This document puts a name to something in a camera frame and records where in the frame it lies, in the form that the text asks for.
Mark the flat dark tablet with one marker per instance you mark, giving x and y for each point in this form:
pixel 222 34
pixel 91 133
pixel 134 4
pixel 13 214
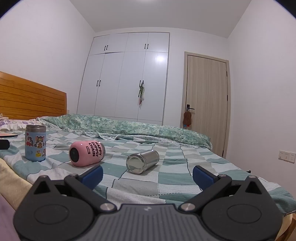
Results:
pixel 8 134

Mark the white wardrobe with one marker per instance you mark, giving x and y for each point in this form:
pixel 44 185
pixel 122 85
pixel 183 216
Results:
pixel 120 78

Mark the black cylindrical object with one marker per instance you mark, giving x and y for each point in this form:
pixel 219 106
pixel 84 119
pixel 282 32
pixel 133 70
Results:
pixel 4 144

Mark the stainless steel cup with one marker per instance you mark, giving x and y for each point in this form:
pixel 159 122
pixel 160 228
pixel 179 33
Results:
pixel 144 161

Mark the green floral quilt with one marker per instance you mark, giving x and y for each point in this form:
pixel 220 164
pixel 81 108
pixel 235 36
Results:
pixel 129 128

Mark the wooden bed frame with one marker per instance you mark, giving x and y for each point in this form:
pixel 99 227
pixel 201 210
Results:
pixel 290 228

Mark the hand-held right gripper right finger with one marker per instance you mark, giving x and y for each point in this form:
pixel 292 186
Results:
pixel 204 178

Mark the hanging green trinket bundle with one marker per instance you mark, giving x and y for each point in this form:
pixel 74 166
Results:
pixel 141 93

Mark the purple floral pillow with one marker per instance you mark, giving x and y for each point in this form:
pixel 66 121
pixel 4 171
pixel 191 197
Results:
pixel 13 125

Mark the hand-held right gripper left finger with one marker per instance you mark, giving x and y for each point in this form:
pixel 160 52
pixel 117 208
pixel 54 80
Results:
pixel 92 177

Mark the wooden headboard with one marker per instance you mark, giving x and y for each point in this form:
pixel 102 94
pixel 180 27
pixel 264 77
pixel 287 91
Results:
pixel 30 99

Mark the blue cartoon sticker cup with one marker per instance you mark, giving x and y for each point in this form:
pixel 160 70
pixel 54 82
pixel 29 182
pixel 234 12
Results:
pixel 35 144

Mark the purple cloth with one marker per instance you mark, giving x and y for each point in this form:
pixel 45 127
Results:
pixel 7 220

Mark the white wall socket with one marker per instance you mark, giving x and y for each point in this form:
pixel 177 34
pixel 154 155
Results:
pixel 287 155

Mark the checked teal bed sheet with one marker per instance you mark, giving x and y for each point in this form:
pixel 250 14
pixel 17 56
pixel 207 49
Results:
pixel 171 176

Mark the pink cup with black print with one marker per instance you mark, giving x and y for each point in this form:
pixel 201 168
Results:
pixel 84 153

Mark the brown plush toy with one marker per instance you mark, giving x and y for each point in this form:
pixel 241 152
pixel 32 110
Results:
pixel 187 118

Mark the beige blanket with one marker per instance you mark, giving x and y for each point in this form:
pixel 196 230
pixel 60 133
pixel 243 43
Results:
pixel 12 180

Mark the light wooden door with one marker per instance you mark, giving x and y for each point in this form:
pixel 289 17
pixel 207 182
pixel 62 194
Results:
pixel 208 99

